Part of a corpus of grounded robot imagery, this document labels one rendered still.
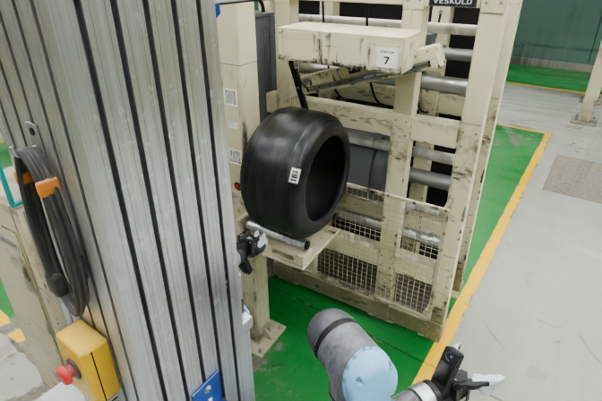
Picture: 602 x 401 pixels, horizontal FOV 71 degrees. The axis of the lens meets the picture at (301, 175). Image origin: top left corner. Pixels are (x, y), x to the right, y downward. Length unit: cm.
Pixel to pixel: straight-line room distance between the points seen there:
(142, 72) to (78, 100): 10
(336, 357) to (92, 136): 62
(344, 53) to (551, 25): 901
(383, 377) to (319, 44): 142
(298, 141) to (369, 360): 101
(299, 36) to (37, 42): 150
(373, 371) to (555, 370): 216
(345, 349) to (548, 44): 1011
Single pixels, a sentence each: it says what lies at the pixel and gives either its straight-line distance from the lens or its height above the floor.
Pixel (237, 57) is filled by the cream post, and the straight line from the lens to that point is 187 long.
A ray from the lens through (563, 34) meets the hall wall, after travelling 1071.
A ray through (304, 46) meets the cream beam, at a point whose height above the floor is 171.
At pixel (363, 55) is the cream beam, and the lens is 186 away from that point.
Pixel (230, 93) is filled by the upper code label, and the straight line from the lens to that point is 194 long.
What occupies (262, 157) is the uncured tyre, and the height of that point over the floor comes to 134.
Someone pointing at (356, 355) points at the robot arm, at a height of 136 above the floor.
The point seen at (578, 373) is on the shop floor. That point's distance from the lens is 303.
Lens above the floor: 205
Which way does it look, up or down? 27 degrees down
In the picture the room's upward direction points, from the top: straight up
